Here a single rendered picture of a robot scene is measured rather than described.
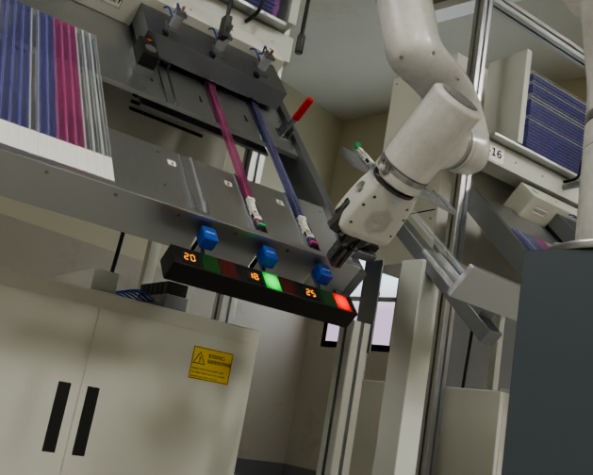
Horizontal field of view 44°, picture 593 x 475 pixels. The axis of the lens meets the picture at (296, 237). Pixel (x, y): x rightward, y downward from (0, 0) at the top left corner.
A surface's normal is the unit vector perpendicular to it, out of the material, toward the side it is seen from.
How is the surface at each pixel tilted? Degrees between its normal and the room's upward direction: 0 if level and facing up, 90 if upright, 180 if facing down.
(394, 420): 90
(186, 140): 90
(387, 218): 138
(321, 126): 90
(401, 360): 90
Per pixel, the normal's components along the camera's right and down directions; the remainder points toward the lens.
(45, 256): 0.74, -0.04
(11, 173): 0.25, 0.63
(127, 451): 0.56, -0.11
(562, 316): -0.65, -0.29
